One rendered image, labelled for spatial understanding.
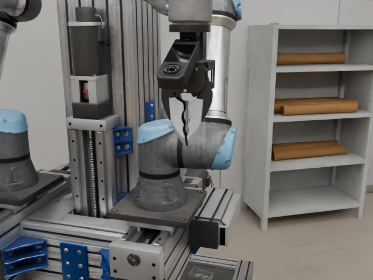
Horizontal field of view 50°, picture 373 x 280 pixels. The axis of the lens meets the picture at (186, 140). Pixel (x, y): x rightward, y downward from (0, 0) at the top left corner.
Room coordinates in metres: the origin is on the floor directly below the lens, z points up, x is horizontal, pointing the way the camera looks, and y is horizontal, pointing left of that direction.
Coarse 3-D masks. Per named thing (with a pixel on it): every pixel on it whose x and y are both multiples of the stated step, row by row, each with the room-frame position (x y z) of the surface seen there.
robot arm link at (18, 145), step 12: (0, 108) 1.23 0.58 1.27; (0, 120) 1.14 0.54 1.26; (12, 120) 1.16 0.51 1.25; (24, 120) 1.20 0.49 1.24; (0, 132) 1.14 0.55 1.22; (12, 132) 1.15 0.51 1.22; (24, 132) 1.19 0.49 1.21; (0, 144) 1.14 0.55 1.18; (12, 144) 1.15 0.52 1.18; (24, 144) 1.18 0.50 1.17; (0, 156) 1.14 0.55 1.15; (12, 156) 1.15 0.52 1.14
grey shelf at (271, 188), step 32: (256, 32) 3.11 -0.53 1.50; (288, 32) 3.34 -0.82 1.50; (320, 32) 3.41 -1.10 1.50; (352, 32) 3.41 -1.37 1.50; (256, 64) 3.09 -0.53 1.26; (288, 64) 3.16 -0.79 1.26; (320, 64) 3.16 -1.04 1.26; (352, 64) 3.16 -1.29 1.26; (256, 96) 3.06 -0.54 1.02; (288, 96) 3.35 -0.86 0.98; (320, 96) 3.43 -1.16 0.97; (352, 96) 3.32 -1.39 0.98; (256, 128) 3.03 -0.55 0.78; (288, 128) 3.36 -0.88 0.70; (320, 128) 3.43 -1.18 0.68; (352, 128) 3.28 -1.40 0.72; (256, 160) 3.01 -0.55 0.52; (288, 160) 3.03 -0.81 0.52; (320, 160) 3.03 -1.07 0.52; (352, 160) 3.03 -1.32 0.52; (256, 192) 2.98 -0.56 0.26; (288, 192) 3.29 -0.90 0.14; (320, 192) 3.29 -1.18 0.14; (352, 192) 3.19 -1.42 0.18
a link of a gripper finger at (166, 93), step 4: (164, 92) 0.70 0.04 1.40; (168, 92) 0.70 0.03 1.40; (172, 92) 0.70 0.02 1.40; (164, 96) 0.70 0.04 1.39; (168, 96) 0.70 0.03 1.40; (172, 96) 0.70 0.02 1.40; (176, 96) 0.70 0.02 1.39; (164, 100) 0.70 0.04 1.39; (168, 100) 0.70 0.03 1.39; (164, 104) 0.70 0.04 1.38; (168, 104) 0.70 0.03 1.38; (164, 108) 0.70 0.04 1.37; (168, 108) 0.70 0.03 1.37; (168, 112) 0.70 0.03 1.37; (168, 116) 0.70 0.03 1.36
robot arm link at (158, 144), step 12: (156, 120) 1.10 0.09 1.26; (168, 120) 1.08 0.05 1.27; (144, 132) 1.01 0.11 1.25; (156, 132) 1.00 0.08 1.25; (168, 132) 1.01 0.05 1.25; (144, 144) 1.01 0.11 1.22; (156, 144) 1.00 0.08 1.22; (168, 144) 1.00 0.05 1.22; (180, 144) 1.00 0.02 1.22; (144, 156) 1.01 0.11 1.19; (156, 156) 1.00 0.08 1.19; (168, 156) 1.00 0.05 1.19; (180, 156) 0.99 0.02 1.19; (144, 168) 1.01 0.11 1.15; (156, 168) 1.00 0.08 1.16; (168, 168) 1.01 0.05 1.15
